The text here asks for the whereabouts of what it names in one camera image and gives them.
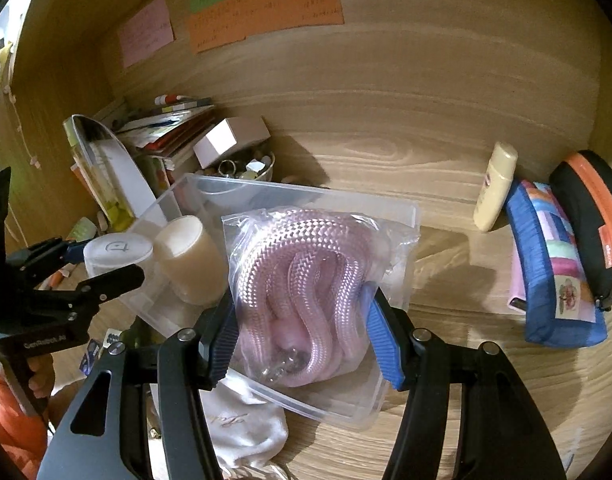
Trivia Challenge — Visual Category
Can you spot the white folded paper sheet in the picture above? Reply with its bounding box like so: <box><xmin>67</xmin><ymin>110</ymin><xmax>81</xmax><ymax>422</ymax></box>
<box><xmin>102</xmin><ymin>125</ymin><xmax>155</xmax><ymax>219</ymax></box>

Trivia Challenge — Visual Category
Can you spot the blue colourful pencil case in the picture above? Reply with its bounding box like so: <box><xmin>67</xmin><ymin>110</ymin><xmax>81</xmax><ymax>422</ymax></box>
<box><xmin>504</xmin><ymin>180</ymin><xmax>608</xmax><ymax>349</ymax></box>

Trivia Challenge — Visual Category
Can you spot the pink paper note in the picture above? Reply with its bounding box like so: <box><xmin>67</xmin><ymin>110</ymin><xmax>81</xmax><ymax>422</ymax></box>
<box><xmin>118</xmin><ymin>0</ymin><xmax>175</xmax><ymax>68</ymax></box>

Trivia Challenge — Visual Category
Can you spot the blue Max staples box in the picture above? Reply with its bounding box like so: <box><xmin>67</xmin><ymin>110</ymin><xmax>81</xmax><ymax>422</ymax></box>
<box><xmin>79</xmin><ymin>328</ymin><xmax>121</xmax><ymax>377</ymax></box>

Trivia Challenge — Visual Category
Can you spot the black orange zip case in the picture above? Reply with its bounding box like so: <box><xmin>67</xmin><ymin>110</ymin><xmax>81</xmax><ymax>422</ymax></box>
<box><xmin>549</xmin><ymin>150</ymin><xmax>612</xmax><ymax>311</ymax></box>

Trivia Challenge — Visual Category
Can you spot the clear plastic storage bin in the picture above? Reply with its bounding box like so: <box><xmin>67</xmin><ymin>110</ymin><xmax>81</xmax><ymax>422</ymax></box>
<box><xmin>127</xmin><ymin>174</ymin><xmax>421</xmax><ymax>430</ymax></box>

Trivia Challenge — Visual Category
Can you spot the person left hand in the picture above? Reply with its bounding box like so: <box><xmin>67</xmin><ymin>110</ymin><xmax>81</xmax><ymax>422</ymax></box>
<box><xmin>27</xmin><ymin>354</ymin><xmax>55</xmax><ymax>399</ymax></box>

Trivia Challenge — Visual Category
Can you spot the small white pink box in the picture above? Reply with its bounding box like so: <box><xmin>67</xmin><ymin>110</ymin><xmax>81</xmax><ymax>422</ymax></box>
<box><xmin>193</xmin><ymin>117</ymin><xmax>270</xmax><ymax>169</ymax></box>

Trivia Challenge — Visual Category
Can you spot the cotton pad cylinder container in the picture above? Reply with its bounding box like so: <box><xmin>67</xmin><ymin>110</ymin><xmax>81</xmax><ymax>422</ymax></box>
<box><xmin>153</xmin><ymin>216</ymin><xmax>228</xmax><ymax>306</ymax></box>

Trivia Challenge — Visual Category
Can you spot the orange paper note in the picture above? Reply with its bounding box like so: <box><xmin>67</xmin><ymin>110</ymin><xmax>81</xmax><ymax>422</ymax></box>
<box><xmin>187</xmin><ymin>0</ymin><xmax>344</xmax><ymax>53</ymax></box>

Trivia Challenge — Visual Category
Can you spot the orange green tube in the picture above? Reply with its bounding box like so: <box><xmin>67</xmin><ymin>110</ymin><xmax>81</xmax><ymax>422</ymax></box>
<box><xmin>66</xmin><ymin>217</ymin><xmax>97</xmax><ymax>243</ymax></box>

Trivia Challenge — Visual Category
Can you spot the white drawstring cloth bag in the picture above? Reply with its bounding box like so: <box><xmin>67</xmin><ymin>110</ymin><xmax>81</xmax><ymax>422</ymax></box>
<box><xmin>149</xmin><ymin>368</ymin><xmax>291</xmax><ymax>480</ymax></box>

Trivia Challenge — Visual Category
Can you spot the stack of books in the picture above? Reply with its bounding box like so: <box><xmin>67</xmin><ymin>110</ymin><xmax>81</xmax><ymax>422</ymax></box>
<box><xmin>116</xmin><ymin>102</ymin><xmax>217</xmax><ymax>168</ymax></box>

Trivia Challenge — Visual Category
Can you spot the white round lidded jar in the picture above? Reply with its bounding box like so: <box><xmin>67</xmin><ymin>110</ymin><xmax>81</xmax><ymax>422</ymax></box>
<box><xmin>83</xmin><ymin>232</ymin><xmax>153</xmax><ymax>278</ymax></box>

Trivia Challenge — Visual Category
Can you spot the white ceramic bowl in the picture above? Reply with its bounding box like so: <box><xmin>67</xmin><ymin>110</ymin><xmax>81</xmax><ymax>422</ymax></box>
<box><xmin>205</xmin><ymin>148</ymin><xmax>278</xmax><ymax>183</ymax></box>

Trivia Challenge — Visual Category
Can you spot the cream lotion bottle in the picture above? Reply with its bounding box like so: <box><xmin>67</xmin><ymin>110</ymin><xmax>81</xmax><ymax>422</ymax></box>
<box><xmin>473</xmin><ymin>142</ymin><xmax>519</xmax><ymax>232</ymax></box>

